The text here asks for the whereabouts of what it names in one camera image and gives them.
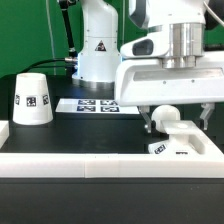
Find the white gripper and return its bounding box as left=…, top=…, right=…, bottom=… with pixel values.
left=114, top=51, right=224, bottom=133

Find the white lamp bulb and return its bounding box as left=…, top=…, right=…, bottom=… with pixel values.
left=151, top=105, right=180, bottom=132

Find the white lamp base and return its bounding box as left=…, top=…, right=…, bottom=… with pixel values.
left=148, top=120, right=203, bottom=156

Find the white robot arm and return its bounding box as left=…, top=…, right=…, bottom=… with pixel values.
left=58, top=0, right=224, bottom=125

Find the white lamp shade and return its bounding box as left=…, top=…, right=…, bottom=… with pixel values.
left=13, top=73, right=53, bottom=125

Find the white marker sheet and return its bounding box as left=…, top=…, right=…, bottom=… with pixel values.
left=56, top=98, right=138, bottom=114

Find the white fence frame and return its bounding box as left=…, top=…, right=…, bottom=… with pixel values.
left=0, top=120, right=224, bottom=179

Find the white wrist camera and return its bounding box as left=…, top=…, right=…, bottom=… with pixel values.
left=120, top=37, right=169, bottom=59

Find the black cable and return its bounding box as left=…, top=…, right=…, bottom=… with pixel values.
left=20, top=57, right=80, bottom=74

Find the grey cable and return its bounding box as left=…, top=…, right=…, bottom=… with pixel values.
left=45, top=0, right=57, bottom=76

